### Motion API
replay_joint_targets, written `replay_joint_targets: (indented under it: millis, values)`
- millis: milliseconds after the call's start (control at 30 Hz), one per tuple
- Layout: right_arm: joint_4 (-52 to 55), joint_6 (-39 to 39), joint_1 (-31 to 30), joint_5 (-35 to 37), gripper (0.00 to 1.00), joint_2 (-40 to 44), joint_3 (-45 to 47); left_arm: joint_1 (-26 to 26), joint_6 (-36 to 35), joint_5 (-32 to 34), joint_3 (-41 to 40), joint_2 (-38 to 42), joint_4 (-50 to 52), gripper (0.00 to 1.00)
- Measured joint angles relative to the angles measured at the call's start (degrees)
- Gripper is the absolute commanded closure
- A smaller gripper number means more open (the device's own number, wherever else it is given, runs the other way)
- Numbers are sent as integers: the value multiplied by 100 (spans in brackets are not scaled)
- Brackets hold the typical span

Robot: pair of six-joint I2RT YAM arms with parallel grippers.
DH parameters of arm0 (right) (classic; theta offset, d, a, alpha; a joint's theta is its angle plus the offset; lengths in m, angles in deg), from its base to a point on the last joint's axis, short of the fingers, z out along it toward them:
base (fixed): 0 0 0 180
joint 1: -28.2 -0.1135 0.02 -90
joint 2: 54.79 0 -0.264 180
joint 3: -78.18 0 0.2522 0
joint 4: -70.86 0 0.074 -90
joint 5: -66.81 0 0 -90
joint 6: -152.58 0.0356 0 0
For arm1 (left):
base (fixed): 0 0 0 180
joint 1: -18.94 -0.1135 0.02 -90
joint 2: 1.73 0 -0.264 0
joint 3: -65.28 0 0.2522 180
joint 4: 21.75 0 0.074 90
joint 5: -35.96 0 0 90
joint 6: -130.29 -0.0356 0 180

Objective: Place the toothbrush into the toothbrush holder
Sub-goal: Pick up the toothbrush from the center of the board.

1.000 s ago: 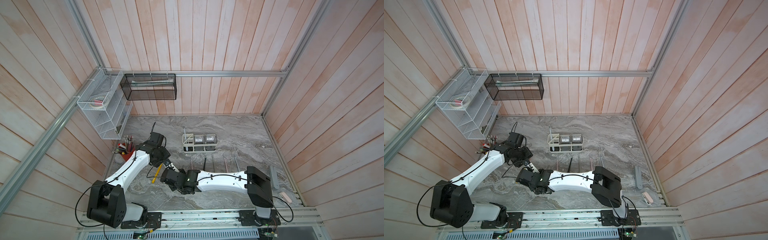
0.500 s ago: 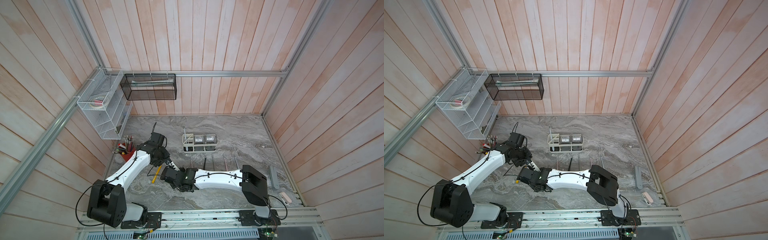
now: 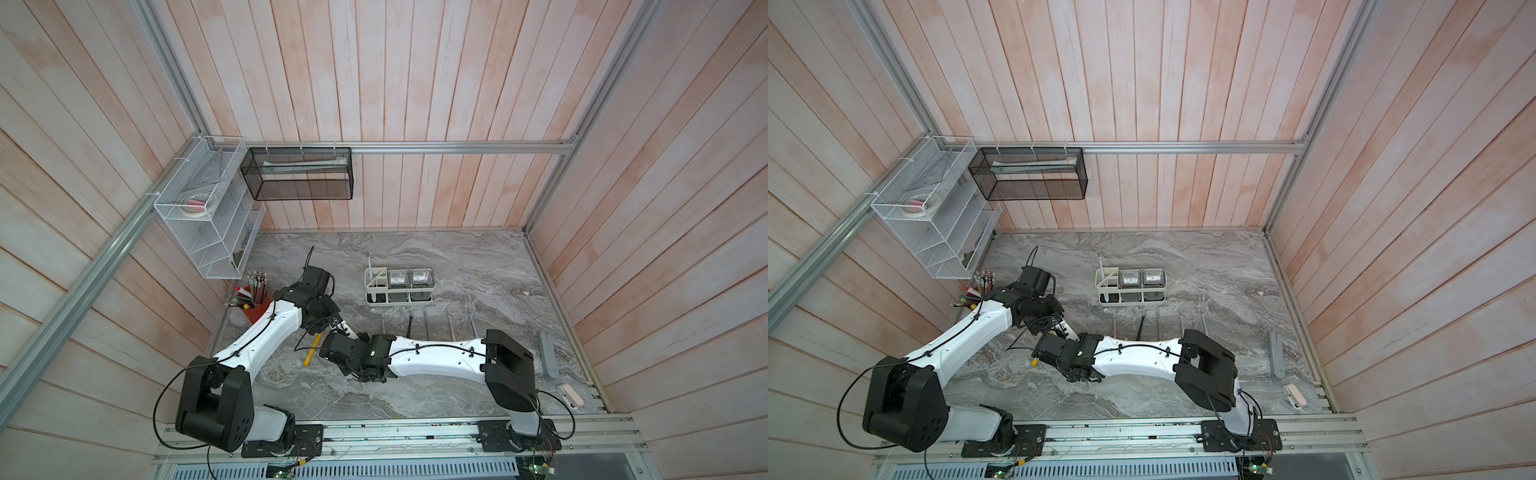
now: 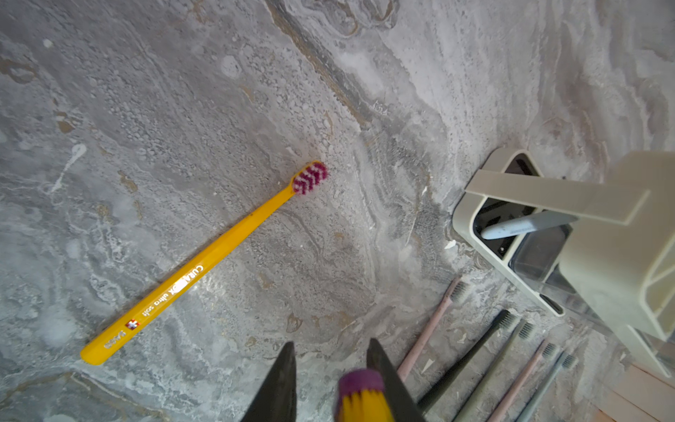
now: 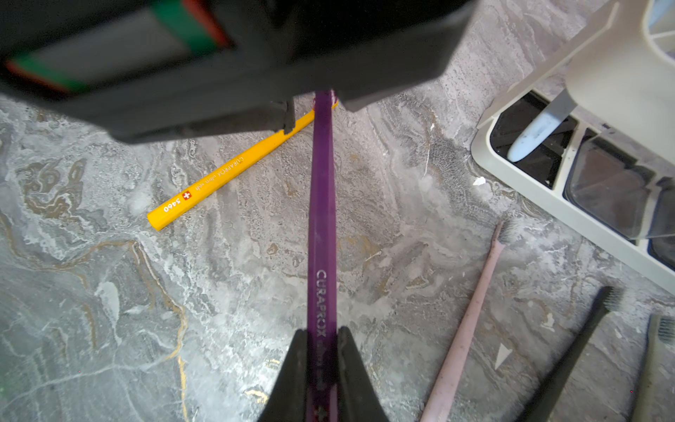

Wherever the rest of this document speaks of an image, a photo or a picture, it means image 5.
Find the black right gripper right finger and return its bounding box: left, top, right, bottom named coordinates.
left=337, top=326, right=390, bottom=422

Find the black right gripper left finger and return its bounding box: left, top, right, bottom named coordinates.
left=258, top=330, right=309, bottom=422

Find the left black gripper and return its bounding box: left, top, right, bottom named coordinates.
left=1, top=1, right=477, bottom=144

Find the purple toothbrush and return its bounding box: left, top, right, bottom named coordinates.
left=305, top=91, right=339, bottom=421

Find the yellow toothbrush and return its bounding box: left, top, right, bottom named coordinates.
left=148, top=110, right=315, bottom=230

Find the pale blue toothbrush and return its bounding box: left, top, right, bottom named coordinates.
left=506, top=89, right=578, bottom=163

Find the light pink toothbrush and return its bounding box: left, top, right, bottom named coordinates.
left=420, top=219, right=518, bottom=422

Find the black toothbrush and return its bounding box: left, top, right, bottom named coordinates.
left=516, top=286, right=625, bottom=422

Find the grey green toothbrush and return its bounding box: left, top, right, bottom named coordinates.
left=630, top=314, right=674, bottom=421

